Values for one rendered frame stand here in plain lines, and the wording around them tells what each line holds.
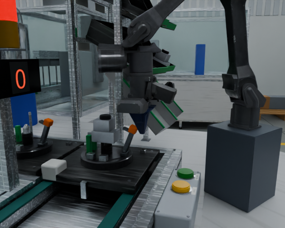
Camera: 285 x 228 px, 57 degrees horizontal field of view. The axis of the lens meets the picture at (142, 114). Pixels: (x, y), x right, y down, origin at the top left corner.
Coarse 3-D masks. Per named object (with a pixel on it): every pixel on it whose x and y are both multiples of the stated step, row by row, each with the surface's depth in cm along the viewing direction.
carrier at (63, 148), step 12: (24, 132) 77; (24, 144) 77; (36, 144) 78; (48, 144) 78; (60, 144) 84; (72, 144) 84; (24, 156) 72; (36, 156) 74; (48, 156) 74; (60, 156) 74; (24, 168) 66; (36, 168) 66
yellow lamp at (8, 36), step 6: (0, 24) 48; (6, 24) 48; (12, 24) 49; (0, 30) 48; (6, 30) 48; (12, 30) 49; (18, 30) 51; (0, 36) 48; (6, 36) 49; (12, 36) 49; (18, 36) 51; (0, 42) 49; (6, 42) 49; (12, 42) 50; (18, 42) 51
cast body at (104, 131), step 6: (102, 114) 70; (108, 114) 70; (96, 120) 68; (102, 120) 67; (108, 120) 67; (114, 120) 70; (96, 126) 68; (102, 126) 68; (108, 126) 67; (114, 126) 70; (90, 132) 71; (96, 132) 68; (102, 132) 68; (108, 132) 68; (114, 132) 68; (96, 138) 69; (102, 138) 68; (108, 138) 68; (114, 138) 68
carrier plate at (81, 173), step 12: (72, 156) 74; (144, 156) 74; (156, 156) 76; (72, 168) 66; (84, 168) 66; (120, 168) 66; (132, 168) 66; (144, 168) 66; (48, 180) 64; (60, 180) 63; (72, 180) 62; (96, 180) 60; (108, 180) 60; (120, 180) 60; (132, 180) 60; (132, 192) 58
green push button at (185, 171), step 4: (180, 168) 66; (184, 168) 66; (180, 172) 63; (184, 172) 63; (188, 172) 63; (192, 172) 63; (180, 176) 63; (184, 176) 62; (188, 176) 62; (192, 176) 63
